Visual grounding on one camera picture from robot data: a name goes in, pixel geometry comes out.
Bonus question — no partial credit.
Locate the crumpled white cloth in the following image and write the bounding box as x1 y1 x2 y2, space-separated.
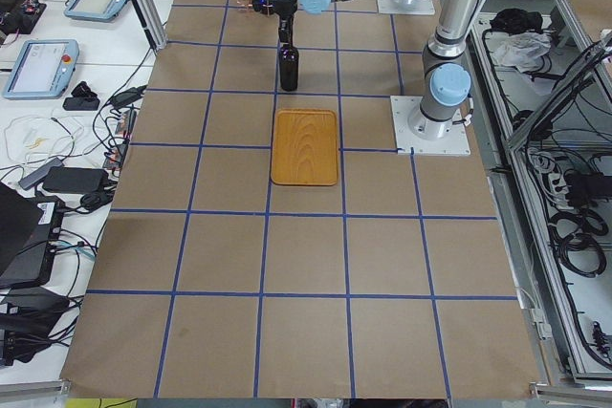
492 32 551 73

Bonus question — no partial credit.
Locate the dark wine bottle carried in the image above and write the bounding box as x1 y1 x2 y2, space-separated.
278 44 299 92

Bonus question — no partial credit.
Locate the wooden tray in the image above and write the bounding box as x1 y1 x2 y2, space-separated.
271 108 339 186

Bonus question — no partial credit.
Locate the teach pendant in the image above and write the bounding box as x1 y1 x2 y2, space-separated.
2 39 79 100
64 0 128 22

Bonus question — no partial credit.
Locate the black power adapter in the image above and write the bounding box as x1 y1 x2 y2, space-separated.
42 166 108 194

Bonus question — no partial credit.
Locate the teach pendant far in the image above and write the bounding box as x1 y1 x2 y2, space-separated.
64 0 128 22

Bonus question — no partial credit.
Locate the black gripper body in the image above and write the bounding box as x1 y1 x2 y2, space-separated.
273 0 297 19

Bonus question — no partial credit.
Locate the teach pendant near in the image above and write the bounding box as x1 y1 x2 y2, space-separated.
2 39 79 100

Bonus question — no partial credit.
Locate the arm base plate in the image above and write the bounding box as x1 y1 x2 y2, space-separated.
390 96 471 157
377 0 435 16

